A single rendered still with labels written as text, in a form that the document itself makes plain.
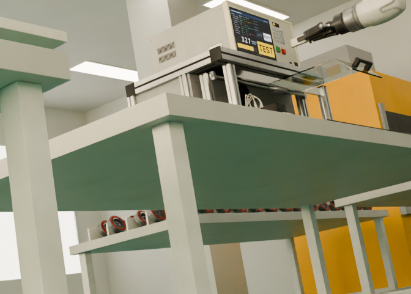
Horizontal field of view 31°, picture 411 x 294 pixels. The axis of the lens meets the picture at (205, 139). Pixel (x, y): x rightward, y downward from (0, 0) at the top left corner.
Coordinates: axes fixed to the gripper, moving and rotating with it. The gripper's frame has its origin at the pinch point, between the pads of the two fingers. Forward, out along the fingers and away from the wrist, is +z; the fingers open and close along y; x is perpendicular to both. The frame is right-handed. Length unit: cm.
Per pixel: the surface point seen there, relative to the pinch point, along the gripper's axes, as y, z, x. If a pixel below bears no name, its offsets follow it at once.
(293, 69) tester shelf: 3.7, 6.7, -8.7
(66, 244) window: 440, 638, 21
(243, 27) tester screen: -21.4, 9.5, 4.5
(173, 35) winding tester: -28.8, 35.4, 9.6
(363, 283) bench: 140, 66, -91
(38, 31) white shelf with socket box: -92, 37, 0
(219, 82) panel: -24.4, 21.5, -12.8
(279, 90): -0.6, 12.1, -15.7
